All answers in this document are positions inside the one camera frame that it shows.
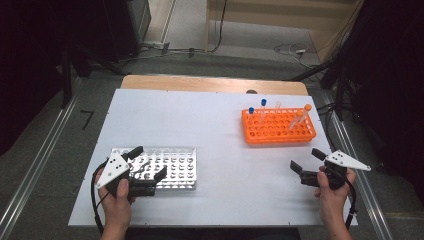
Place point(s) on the metal floor rail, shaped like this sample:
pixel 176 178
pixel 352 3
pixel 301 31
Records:
pixel 33 166
pixel 370 200

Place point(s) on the metal test tube rack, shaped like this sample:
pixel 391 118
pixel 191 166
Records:
pixel 180 166

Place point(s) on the white table cover sheet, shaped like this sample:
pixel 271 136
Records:
pixel 200 116

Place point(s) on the wooden table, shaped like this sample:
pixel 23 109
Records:
pixel 200 83

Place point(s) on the black curtain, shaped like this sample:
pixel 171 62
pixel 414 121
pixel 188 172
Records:
pixel 393 83
pixel 30 66

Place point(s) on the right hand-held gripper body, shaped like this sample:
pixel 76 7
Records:
pixel 346 161

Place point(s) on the person's left hand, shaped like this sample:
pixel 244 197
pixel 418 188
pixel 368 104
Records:
pixel 116 203

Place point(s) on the black tripod stand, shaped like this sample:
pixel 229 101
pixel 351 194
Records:
pixel 66 76
pixel 340 93

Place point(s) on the orange test tube rack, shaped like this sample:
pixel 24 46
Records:
pixel 276 135

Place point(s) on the dark round table grommet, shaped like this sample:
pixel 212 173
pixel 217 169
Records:
pixel 251 91

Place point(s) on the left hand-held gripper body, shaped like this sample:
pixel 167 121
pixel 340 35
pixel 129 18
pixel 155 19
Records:
pixel 111 170

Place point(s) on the black cabinet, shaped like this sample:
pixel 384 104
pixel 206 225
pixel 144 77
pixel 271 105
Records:
pixel 126 26

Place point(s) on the beige wooden partition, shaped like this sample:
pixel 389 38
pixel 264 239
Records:
pixel 266 13

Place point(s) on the person's right hand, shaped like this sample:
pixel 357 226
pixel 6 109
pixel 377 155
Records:
pixel 333 200

